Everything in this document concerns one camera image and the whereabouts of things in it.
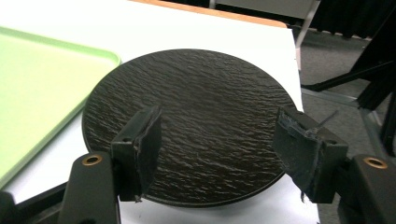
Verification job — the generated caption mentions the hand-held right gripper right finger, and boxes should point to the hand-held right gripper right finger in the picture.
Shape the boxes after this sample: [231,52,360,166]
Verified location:
[272,105,349,203]

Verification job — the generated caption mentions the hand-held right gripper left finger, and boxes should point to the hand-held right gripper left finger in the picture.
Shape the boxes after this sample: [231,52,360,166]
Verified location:
[110,105,163,203]

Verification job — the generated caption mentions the black textured round plate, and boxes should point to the black textured round plate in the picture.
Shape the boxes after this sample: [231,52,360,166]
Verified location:
[81,48,296,208]

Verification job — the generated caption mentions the black metal stand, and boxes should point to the black metal stand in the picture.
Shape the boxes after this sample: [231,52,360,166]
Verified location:
[301,6,396,157]

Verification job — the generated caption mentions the light green tray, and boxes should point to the light green tray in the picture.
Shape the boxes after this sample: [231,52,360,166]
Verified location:
[0,25,122,189]

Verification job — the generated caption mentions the grey metal table leg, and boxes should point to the grey metal table leg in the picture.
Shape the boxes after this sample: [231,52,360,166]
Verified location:
[294,0,322,50]

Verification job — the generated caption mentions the dark curtain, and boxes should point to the dark curtain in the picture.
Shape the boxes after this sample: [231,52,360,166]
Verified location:
[311,0,396,40]

